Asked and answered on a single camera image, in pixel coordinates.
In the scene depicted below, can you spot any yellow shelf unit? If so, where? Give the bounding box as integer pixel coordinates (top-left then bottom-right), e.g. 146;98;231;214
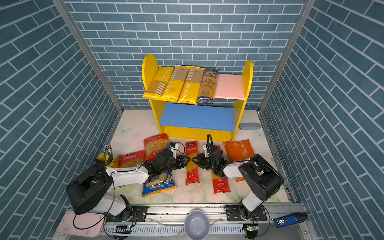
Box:
142;54;254;142

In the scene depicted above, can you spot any red macaroni bag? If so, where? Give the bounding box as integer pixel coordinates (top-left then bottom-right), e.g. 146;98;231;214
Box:
119;150;146;168
144;134;169;162

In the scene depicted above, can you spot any blue-top Moli pasta bag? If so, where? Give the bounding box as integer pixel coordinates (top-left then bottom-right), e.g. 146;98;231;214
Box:
197;68;219;105

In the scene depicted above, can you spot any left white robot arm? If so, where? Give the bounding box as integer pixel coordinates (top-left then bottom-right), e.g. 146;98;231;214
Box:
66;149;190;222

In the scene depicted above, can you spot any grey bowl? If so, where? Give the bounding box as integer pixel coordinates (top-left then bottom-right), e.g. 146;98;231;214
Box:
178;210;211;240

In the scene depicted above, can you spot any grey oval case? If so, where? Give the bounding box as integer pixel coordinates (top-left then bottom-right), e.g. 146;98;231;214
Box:
239;123;262;131

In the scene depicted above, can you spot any blue shell pasta bag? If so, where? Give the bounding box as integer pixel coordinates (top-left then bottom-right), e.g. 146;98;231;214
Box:
142;173;176;197

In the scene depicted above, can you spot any blue handheld device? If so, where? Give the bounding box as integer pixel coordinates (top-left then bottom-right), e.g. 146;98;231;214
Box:
274;213;308;228

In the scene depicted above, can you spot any yellow spaghetti bag long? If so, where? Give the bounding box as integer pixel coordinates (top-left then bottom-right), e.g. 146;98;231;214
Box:
160;66;189;103

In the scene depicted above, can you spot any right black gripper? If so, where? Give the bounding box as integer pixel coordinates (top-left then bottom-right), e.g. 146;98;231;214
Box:
191;152;217;171

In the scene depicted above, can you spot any pink tray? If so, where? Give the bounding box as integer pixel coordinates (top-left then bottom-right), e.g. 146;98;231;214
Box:
57;210;106;238

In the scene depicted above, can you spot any orange pasta bag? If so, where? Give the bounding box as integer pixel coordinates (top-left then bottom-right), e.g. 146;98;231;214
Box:
224;140;255;162

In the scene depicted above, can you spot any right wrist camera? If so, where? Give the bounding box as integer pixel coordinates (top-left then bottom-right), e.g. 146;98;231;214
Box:
203;145;209;158

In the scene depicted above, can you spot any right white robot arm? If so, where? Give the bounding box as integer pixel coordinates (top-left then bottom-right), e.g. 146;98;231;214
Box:
192;144;284;220

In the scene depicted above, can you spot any red spaghetti bag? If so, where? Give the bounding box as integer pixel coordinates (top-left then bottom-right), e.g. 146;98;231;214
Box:
186;141;200;185
211;171;231;194

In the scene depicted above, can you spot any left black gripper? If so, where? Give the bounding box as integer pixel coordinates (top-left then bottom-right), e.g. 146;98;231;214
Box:
159;154;192;175

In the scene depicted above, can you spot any yellow pen cup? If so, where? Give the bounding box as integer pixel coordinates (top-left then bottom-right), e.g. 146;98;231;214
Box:
97;145;119;168

